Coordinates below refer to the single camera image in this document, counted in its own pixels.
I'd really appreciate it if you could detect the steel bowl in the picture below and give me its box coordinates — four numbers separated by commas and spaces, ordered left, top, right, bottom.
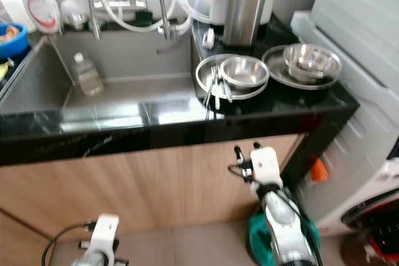
283, 42, 343, 82
219, 55, 271, 90

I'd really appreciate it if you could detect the round steel plate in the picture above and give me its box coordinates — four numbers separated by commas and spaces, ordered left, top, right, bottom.
195, 54, 271, 101
261, 43, 344, 91

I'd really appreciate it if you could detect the steel spoon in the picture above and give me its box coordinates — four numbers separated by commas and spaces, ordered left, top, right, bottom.
222, 77, 235, 103

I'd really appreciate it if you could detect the steel fork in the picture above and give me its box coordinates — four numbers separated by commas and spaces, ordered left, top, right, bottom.
214, 68, 224, 111
202, 67, 218, 112

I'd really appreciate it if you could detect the small orange object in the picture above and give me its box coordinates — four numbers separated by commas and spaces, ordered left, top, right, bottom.
311, 156, 330, 183

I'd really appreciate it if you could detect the wooden base cabinet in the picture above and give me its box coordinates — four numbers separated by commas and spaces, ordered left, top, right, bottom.
0, 133, 307, 237

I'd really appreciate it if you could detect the white washing machine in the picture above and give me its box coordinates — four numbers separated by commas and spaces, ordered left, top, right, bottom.
289, 0, 399, 260

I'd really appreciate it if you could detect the stainless steel sink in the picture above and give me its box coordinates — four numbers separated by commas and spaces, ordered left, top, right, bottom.
0, 31, 210, 116

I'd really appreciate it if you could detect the yellow cloth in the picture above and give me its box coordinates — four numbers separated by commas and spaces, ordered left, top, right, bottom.
0, 60, 11, 83

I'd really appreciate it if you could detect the steel pull-down spring faucet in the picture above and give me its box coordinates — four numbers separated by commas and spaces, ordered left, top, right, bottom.
148, 0, 174, 40

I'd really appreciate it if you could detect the blue plastic bowl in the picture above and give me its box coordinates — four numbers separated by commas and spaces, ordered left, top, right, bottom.
0, 22, 29, 60

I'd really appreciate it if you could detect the clear plastic bottle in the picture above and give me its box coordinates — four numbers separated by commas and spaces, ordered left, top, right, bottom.
70, 52, 104, 97

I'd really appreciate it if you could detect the steel flexible gooseneck faucet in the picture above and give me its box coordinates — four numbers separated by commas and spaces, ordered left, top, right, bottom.
85, 0, 102, 40

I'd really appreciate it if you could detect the white red-capped soap bottle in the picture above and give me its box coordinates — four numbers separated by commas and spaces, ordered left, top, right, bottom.
22, 0, 62, 34

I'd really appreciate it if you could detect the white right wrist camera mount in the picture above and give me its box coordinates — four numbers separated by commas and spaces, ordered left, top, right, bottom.
249, 146, 284, 187

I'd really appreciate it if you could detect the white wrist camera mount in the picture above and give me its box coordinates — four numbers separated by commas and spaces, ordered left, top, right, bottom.
249, 146, 284, 187
90, 214, 121, 258

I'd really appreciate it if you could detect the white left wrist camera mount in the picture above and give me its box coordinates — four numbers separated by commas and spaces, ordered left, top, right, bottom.
90, 214, 121, 258

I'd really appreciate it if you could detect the white looped water hose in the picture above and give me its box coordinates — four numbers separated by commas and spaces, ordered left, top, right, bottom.
96, 0, 195, 34

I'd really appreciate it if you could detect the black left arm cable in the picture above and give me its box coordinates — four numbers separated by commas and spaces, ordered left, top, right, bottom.
41, 222, 95, 266

